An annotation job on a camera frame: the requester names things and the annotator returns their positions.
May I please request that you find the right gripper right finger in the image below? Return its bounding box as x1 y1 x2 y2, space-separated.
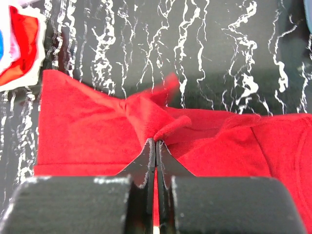
156 141 307 234

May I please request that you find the black marble pattern mat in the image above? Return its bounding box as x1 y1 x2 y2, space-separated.
0 0 312 215

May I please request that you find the teal plastic bin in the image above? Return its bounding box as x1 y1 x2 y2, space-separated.
303 0 312 33

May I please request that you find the pink folded t shirt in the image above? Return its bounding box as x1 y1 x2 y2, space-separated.
0 33 20 74

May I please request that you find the white folded t shirt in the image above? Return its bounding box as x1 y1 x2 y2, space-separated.
0 1 46 92

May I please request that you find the blue folded t shirt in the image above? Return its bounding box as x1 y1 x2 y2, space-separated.
0 30 4 60

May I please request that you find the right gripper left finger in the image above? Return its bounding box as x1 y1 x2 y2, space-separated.
0 139 156 234

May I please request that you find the red folded t shirt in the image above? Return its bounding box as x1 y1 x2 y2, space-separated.
0 6 39 90

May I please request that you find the dark red t shirt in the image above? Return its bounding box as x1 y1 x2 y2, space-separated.
35 70 312 232

